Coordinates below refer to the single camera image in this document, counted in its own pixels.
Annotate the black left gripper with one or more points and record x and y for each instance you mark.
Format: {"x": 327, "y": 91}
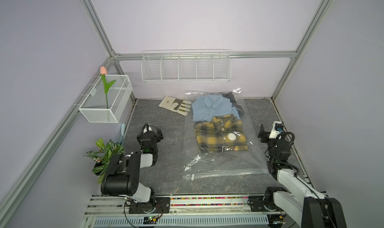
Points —
{"x": 158, "y": 136}

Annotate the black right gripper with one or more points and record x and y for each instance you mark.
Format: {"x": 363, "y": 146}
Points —
{"x": 263, "y": 134}

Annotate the yellow plaid shirt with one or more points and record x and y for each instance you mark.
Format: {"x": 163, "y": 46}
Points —
{"x": 212, "y": 136}

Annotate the clear plastic vacuum bag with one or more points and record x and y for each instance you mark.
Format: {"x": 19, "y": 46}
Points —
{"x": 222, "y": 164}

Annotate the light blue shirt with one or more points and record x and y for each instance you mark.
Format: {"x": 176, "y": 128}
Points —
{"x": 208, "y": 106}

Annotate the black shirt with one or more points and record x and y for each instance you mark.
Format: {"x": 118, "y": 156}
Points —
{"x": 238, "y": 107}

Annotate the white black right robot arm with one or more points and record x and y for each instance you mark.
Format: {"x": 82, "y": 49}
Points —
{"x": 306, "y": 206}

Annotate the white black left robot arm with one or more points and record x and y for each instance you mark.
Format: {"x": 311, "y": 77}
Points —
{"x": 123, "y": 173}

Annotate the white vacuum bag valve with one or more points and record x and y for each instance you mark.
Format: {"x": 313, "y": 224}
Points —
{"x": 232, "y": 136}

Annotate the cream green work glove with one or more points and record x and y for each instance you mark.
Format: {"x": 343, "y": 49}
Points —
{"x": 179, "y": 106}

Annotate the green potted plant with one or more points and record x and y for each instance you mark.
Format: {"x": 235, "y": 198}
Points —
{"x": 102, "y": 156}

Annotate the pink artificial tulip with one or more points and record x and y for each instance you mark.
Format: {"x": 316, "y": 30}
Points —
{"x": 107, "y": 85}

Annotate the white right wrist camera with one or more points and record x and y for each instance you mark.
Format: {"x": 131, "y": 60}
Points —
{"x": 277, "y": 128}

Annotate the white wire side basket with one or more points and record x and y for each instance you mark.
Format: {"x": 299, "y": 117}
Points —
{"x": 92, "y": 104}

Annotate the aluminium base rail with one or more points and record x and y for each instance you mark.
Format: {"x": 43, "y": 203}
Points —
{"x": 182, "y": 206}

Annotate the white wire wall shelf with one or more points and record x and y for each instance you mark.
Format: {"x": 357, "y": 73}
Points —
{"x": 186, "y": 65}

